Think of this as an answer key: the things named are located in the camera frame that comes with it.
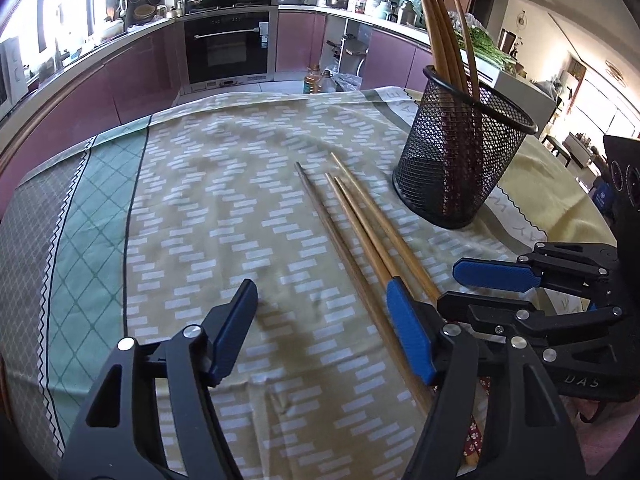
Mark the white microwave oven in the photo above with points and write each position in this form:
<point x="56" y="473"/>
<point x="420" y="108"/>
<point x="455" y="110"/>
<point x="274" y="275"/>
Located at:
<point x="10" y="70"/>

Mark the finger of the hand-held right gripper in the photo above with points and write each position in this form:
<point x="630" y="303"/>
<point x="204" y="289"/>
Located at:
<point x="480" y="312"/>
<point x="495" y="275"/>

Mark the pink base cabinets open shelf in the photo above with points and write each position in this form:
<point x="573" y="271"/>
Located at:
<point x="390" y="60"/>

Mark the black mesh holder cup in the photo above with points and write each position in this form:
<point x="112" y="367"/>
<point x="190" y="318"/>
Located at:
<point x="450" y="175"/>

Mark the woven basket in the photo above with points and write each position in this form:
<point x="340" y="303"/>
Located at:
<point x="145" y="12"/>

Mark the cooking oil bottle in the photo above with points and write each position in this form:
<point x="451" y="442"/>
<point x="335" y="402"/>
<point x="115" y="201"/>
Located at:
<point x="313" y="80"/>
<point x="327" y="82"/>

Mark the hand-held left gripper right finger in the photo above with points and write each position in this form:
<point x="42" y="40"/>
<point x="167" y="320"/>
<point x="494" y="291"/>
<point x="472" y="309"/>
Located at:
<point x="407" y="330"/>

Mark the patterned green beige tablecloth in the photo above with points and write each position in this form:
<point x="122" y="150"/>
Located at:
<point x="225" y="210"/>

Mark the green leafy vegetables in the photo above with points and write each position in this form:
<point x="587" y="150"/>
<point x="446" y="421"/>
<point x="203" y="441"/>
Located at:
<point x="490" y="47"/>

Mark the pink base cabinets long run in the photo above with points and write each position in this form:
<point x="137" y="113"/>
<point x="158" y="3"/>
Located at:
<point x="135" y="75"/>

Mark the black built-in oven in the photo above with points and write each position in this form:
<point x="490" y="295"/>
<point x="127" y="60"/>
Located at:
<point x="225" y="50"/>

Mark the kitchen window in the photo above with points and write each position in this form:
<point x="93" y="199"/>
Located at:
<point x="65" y="5"/>

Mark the white plastic bag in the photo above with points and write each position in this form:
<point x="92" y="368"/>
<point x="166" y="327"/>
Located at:
<point x="346" y="81"/>

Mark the steel thermos flask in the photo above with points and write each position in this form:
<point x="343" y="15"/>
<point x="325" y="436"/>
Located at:
<point x="406" y="12"/>

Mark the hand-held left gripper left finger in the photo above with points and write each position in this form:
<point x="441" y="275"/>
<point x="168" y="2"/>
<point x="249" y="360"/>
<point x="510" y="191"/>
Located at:
<point x="232" y="330"/>

